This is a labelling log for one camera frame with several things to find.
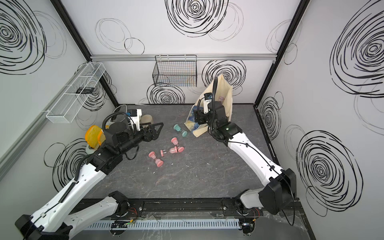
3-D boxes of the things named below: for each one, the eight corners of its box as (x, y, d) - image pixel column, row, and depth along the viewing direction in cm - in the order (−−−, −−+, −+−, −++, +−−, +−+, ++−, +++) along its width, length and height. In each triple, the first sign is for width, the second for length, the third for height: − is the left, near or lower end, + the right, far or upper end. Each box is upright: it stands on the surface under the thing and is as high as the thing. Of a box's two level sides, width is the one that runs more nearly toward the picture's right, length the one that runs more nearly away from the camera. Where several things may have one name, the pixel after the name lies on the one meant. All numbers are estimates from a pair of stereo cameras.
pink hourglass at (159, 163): (149, 156, 93) (147, 154, 91) (154, 152, 95) (153, 150, 93) (159, 168, 88) (158, 166, 86) (164, 164, 90) (163, 162, 88)
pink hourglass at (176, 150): (170, 153, 95) (169, 150, 92) (170, 148, 97) (170, 146, 94) (184, 153, 95) (183, 150, 92) (184, 148, 97) (184, 146, 94)
